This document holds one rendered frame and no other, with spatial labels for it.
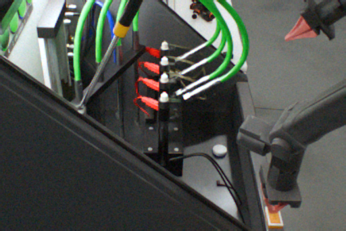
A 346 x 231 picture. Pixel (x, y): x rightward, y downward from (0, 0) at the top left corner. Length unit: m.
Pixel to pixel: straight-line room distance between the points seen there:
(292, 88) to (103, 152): 2.53
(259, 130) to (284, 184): 0.12
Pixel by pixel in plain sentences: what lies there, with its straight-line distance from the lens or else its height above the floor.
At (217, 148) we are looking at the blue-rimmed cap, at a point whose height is 0.85.
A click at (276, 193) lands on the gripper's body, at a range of 0.99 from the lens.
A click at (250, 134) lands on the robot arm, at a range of 0.94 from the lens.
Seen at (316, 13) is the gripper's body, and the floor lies 1.29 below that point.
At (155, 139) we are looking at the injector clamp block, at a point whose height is 0.98.
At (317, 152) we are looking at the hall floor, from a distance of 2.76.
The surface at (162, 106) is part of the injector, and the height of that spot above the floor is 1.09.
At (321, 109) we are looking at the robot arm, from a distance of 0.78.
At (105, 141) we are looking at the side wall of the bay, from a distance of 0.76.
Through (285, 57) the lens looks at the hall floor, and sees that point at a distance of 3.53.
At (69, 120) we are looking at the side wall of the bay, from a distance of 0.74.
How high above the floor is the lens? 1.78
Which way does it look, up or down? 36 degrees down
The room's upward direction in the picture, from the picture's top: straight up
